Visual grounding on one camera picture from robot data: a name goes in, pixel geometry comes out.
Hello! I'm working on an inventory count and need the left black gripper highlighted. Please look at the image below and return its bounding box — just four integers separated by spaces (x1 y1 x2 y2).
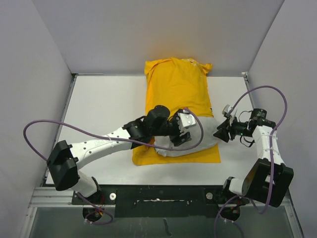
151 110 191 145

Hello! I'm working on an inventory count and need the white pillow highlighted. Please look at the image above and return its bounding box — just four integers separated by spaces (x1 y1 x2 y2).
155 117 220 157

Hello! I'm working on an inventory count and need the yellow printed pillowcase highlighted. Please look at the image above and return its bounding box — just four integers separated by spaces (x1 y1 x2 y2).
132 58 221 166

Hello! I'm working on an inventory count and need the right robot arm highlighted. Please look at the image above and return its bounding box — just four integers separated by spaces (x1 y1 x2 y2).
214 105 294 207

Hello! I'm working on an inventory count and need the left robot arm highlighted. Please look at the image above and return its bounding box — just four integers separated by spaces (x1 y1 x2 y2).
47 105 196 204

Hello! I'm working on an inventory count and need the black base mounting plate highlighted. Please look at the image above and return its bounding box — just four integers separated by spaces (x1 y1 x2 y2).
71 184 251 219

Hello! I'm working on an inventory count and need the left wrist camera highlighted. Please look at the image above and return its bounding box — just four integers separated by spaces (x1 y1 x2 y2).
178 113 196 130

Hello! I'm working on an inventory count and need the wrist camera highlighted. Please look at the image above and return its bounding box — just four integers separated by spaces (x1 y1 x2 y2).
178 113 196 130
222 105 237 119

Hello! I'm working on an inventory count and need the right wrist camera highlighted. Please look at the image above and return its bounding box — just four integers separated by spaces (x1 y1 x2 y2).
222 105 237 119

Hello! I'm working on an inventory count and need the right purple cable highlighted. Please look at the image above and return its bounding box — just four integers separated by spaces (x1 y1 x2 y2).
214 85 288 238

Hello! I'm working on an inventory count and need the purple cable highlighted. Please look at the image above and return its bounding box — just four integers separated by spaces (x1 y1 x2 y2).
214 85 288 238
23 107 205 226

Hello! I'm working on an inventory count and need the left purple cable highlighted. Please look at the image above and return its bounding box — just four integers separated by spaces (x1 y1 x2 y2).
23 107 205 226

